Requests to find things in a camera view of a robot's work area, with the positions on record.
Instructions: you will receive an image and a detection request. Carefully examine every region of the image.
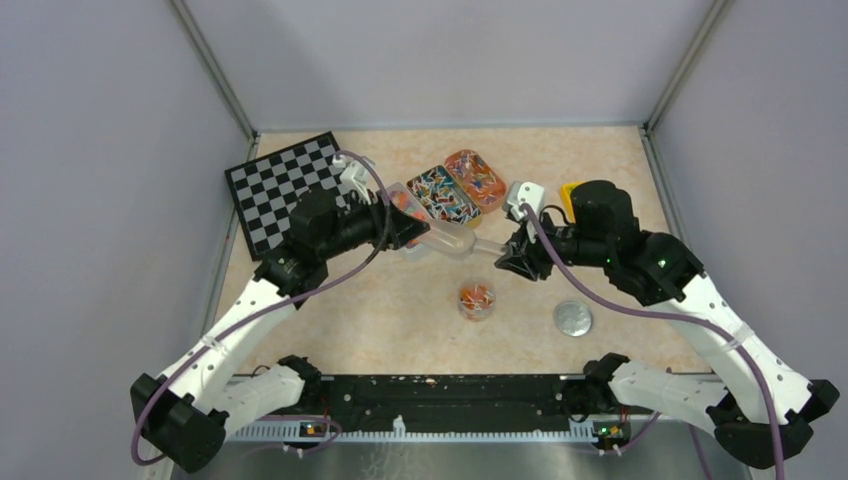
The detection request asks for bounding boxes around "yellow green toy block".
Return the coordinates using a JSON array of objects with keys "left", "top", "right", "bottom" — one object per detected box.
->
[{"left": 559, "top": 182, "right": 582, "bottom": 208}]

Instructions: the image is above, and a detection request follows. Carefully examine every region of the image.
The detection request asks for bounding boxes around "gold lollipop tin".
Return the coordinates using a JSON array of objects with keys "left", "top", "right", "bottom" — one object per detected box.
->
[{"left": 406, "top": 165, "right": 482, "bottom": 228}]

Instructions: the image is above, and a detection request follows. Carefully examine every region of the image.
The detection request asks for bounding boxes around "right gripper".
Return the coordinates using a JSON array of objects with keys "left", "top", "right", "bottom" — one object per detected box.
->
[{"left": 495, "top": 207, "right": 610, "bottom": 280}]

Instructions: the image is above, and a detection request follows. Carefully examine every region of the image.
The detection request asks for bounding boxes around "clear plastic jar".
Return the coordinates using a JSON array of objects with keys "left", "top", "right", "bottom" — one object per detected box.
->
[{"left": 457, "top": 278, "right": 497, "bottom": 322}]

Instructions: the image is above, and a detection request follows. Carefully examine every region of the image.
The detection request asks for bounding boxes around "translucent plastic scoop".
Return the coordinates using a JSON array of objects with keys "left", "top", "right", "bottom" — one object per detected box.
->
[{"left": 417, "top": 219, "right": 507, "bottom": 259}]

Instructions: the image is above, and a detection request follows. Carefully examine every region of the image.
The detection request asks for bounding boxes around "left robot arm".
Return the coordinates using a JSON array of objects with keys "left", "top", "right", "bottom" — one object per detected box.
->
[{"left": 130, "top": 189, "right": 430, "bottom": 473}]

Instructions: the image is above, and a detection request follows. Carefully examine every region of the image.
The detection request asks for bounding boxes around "silver jar lid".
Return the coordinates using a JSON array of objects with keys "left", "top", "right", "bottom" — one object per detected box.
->
[{"left": 553, "top": 300, "right": 593, "bottom": 337}]

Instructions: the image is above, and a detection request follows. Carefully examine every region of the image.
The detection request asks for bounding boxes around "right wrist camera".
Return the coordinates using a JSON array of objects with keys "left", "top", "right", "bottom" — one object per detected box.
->
[{"left": 502, "top": 181, "right": 545, "bottom": 223}]

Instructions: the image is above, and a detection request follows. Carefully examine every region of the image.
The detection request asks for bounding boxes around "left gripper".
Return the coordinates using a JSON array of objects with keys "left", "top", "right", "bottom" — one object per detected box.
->
[{"left": 318, "top": 188, "right": 431, "bottom": 260}]

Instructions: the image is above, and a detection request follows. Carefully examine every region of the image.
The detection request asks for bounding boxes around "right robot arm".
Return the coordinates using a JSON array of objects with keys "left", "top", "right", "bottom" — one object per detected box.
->
[{"left": 496, "top": 180, "right": 840, "bottom": 478}]

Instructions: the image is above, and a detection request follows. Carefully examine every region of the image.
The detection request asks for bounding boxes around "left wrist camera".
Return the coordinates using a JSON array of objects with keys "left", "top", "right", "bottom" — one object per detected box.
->
[{"left": 332, "top": 152, "right": 375, "bottom": 204}]

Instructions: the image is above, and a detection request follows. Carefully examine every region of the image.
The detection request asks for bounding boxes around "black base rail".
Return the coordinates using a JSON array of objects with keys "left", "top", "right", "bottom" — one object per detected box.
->
[{"left": 232, "top": 374, "right": 656, "bottom": 454}]

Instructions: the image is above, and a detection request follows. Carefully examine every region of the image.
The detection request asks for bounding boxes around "pink lollipop tin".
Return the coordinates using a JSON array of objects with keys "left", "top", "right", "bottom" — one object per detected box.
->
[{"left": 444, "top": 149, "right": 507, "bottom": 214}]

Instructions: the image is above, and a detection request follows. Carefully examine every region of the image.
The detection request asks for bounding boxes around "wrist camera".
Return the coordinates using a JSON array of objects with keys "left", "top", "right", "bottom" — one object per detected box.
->
[
  {"left": 332, "top": 152, "right": 375, "bottom": 204},
  {"left": 502, "top": 181, "right": 545, "bottom": 223}
]

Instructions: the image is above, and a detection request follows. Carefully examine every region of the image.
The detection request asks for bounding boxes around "white candy tin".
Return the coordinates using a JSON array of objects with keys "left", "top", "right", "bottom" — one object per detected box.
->
[{"left": 387, "top": 182, "right": 433, "bottom": 262}]

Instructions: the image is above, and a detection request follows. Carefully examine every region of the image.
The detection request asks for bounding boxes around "black white checkerboard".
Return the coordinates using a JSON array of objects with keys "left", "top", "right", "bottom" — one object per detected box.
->
[{"left": 224, "top": 131, "right": 348, "bottom": 261}]

